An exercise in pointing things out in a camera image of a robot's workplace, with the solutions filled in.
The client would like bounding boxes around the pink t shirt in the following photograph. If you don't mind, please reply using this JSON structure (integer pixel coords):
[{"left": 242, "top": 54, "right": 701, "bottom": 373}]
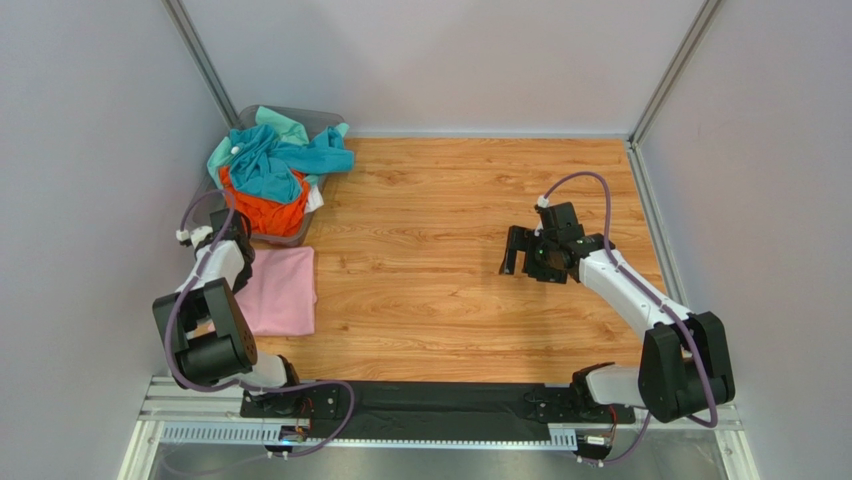
[{"left": 235, "top": 246, "right": 317, "bottom": 337}]

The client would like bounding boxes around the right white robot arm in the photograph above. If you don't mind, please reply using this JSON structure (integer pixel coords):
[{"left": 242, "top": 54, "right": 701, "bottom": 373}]
[{"left": 500, "top": 202, "right": 736, "bottom": 423}]

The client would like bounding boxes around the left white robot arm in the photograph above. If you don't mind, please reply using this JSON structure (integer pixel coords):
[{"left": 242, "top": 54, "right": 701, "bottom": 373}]
[{"left": 152, "top": 209, "right": 299, "bottom": 394}]

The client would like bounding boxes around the orange t shirt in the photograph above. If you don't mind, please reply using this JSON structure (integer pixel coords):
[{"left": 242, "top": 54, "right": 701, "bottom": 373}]
[{"left": 218, "top": 166, "right": 310, "bottom": 237}]

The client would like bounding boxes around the mint green t shirt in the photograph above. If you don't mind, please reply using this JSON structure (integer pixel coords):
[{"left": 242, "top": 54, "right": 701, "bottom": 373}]
[{"left": 206, "top": 106, "right": 316, "bottom": 189}]

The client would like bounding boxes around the teal blue t shirt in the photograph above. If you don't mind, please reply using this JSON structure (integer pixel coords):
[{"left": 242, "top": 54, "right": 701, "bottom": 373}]
[{"left": 229, "top": 123, "right": 355, "bottom": 204}]

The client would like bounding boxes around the white t shirt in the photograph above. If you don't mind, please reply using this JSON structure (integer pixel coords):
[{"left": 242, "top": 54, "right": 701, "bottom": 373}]
[{"left": 304, "top": 184, "right": 325, "bottom": 214}]

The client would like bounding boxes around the aluminium frame rail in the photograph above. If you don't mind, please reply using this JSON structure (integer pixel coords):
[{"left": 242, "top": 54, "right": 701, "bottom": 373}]
[{"left": 120, "top": 376, "right": 741, "bottom": 479}]

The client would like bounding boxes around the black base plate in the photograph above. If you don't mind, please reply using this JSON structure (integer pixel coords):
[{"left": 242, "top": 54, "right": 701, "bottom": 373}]
[{"left": 240, "top": 381, "right": 635, "bottom": 441}]

